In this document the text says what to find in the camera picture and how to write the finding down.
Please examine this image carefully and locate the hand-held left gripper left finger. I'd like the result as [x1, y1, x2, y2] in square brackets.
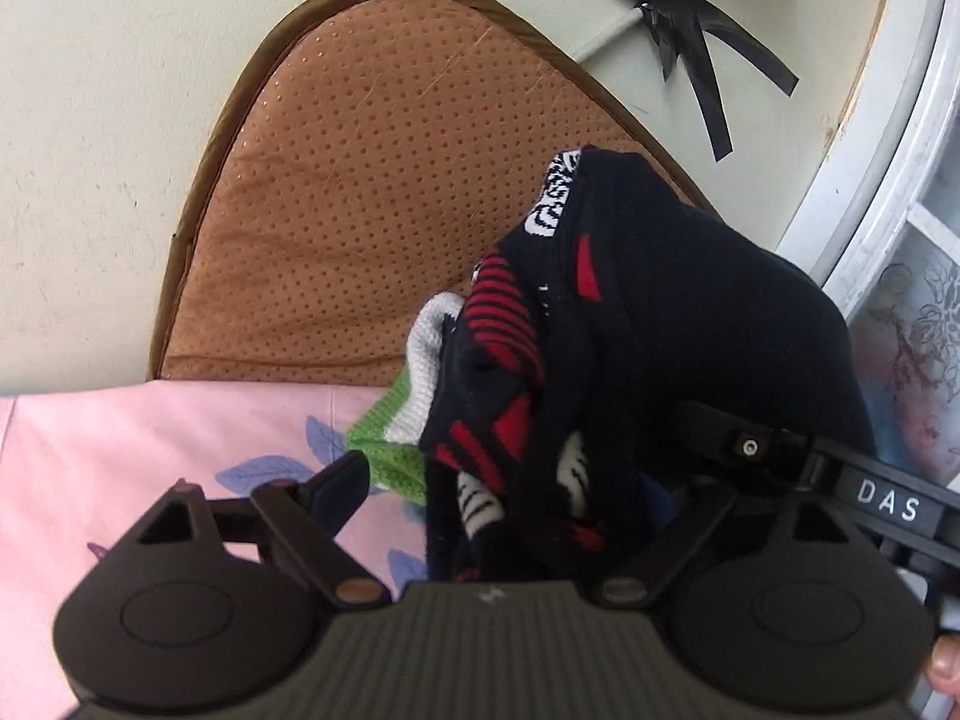
[112, 450, 395, 610]

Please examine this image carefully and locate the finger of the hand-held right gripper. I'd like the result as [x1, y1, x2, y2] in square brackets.
[671, 399, 822, 485]

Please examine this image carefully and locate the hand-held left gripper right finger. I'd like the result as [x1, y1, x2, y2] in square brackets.
[592, 480, 863, 608]

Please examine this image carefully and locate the green white black knit sock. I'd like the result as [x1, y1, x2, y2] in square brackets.
[343, 291, 470, 505]

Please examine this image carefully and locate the black red patterned garment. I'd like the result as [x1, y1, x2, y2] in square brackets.
[416, 146, 878, 586]

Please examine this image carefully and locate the person's right hand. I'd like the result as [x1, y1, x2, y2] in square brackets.
[926, 634, 960, 698]

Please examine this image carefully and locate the floral frosted window pane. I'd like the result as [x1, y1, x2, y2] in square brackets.
[847, 202, 960, 496]

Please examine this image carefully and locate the pink floral bedsheet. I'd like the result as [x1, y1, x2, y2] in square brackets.
[0, 382, 428, 720]

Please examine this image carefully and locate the brown perforated cushion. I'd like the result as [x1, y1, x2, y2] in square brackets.
[150, 0, 725, 383]

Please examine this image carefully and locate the black tape cross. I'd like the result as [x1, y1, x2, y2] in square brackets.
[523, 0, 800, 162]

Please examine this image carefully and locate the white window frame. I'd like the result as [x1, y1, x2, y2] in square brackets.
[772, 0, 960, 316]

